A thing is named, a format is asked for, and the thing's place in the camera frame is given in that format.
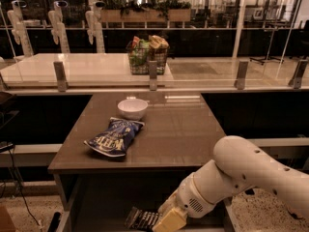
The wire basket of snacks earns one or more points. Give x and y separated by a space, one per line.
141 52

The wooden planter with plants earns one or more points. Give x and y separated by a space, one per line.
160 12

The metal glass clamp left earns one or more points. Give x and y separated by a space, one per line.
60 76

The white robot arm middle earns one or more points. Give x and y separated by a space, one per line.
58 30

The blue chip bag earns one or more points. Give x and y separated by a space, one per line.
116 139

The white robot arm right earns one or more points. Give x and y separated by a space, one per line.
94 31

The metal glass clamp centre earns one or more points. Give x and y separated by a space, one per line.
153 75

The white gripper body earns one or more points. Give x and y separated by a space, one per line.
189 197

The metal glass clamp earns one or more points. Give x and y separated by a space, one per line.
60 76
296 81
153 75
241 75

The white ceramic bowl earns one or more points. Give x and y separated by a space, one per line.
133 109

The dark equipment at left edge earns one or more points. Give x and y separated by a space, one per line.
6 115

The black rxbar chocolate bar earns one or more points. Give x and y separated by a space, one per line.
141 220

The metal glass clamp far right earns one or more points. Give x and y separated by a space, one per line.
296 81

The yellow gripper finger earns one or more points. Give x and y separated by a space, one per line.
171 221

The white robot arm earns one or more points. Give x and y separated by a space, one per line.
237 165

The brown drawer cabinet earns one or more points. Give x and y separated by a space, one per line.
179 134

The open top drawer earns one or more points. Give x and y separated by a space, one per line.
101 202

